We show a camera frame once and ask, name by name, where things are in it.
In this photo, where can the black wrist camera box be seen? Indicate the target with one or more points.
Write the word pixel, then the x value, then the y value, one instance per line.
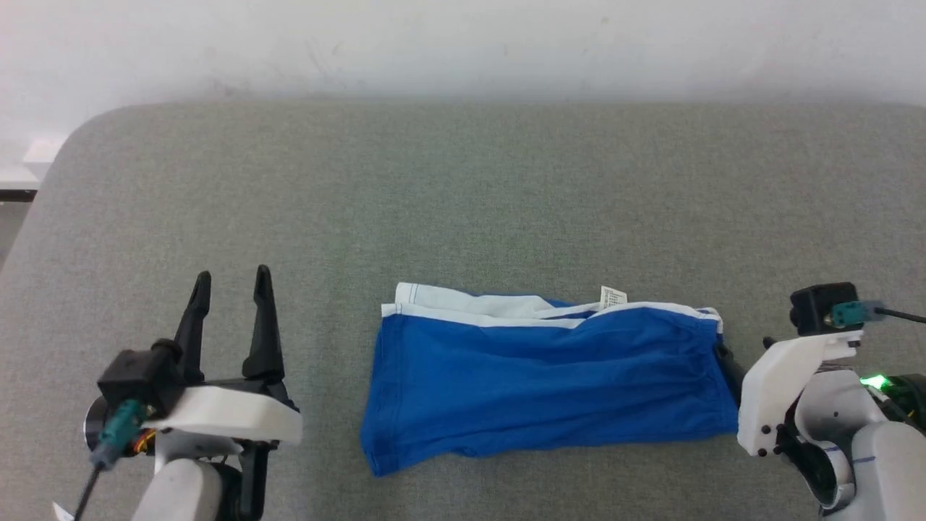
pixel 817 307
pixel 141 380

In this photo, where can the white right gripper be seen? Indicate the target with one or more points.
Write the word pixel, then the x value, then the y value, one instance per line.
pixel 785 391

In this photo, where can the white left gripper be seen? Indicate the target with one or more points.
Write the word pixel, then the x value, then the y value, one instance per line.
pixel 231 416

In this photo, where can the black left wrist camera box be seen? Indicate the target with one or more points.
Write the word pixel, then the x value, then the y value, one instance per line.
pixel 141 380

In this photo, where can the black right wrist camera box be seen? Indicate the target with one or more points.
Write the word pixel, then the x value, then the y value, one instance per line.
pixel 817 307

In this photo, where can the blue shorts with white trim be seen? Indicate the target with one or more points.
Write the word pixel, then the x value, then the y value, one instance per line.
pixel 542 383

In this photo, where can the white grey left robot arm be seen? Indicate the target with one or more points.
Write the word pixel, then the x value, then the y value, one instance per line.
pixel 181 488

